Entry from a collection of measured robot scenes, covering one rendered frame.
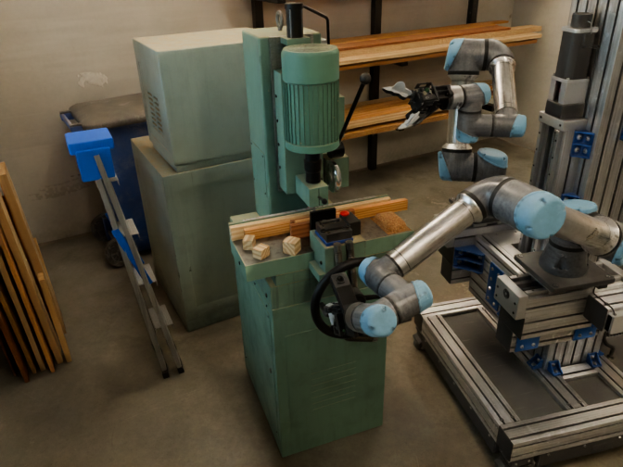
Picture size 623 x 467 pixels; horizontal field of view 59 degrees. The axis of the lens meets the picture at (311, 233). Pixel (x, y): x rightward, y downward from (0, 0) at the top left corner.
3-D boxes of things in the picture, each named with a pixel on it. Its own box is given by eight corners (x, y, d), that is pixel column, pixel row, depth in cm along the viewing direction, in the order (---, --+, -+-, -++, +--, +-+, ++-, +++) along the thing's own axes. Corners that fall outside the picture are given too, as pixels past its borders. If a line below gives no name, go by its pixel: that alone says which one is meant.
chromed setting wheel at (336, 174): (336, 198, 199) (335, 167, 193) (323, 186, 209) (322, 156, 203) (343, 197, 200) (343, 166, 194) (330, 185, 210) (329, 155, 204)
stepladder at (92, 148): (155, 385, 254) (68, 149, 194) (144, 353, 274) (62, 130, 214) (189, 370, 259) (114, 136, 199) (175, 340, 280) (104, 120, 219)
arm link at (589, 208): (566, 228, 183) (575, 191, 177) (602, 245, 173) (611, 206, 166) (540, 236, 179) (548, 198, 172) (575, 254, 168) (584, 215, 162)
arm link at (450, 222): (488, 157, 151) (348, 261, 143) (517, 169, 142) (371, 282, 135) (496, 187, 158) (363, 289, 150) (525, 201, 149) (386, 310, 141)
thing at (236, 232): (232, 241, 184) (230, 228, 182) (230, 238, 186) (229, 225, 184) (390, 210, 202) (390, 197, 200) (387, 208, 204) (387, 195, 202)
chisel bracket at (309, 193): (309, 212, 183) (309, 189, 179) (296, 196, 195) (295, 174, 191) (329, 208, 185) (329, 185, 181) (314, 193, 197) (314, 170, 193)
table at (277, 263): (253, 298, 165) (251, 282, 162) (230, 252, 190) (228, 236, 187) (428, 258, 183) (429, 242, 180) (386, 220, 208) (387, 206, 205)
